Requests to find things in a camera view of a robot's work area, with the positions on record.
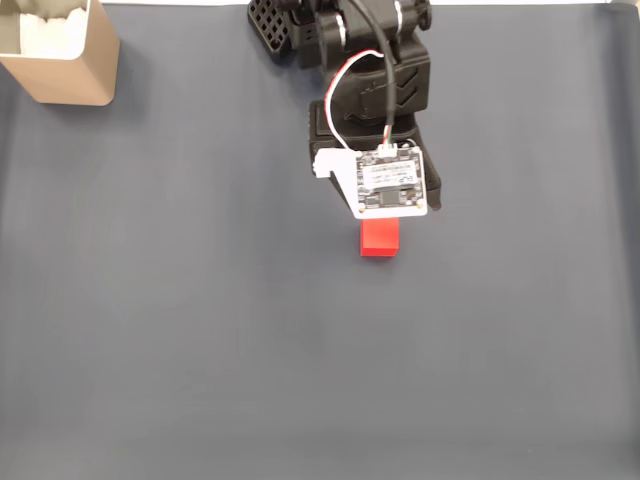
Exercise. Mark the red cube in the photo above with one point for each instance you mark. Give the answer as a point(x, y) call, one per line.
point(380, 240)

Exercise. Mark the beige box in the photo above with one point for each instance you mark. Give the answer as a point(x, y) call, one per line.
point(75, 75)

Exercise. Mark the dark grey table mat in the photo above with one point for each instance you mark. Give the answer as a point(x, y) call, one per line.
point(250, 350)

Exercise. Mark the white foam padding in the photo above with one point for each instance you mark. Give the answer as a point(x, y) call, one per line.
point(50, 35)

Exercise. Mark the white camera board mount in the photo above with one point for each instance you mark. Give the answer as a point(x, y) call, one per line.
point(390, 185)

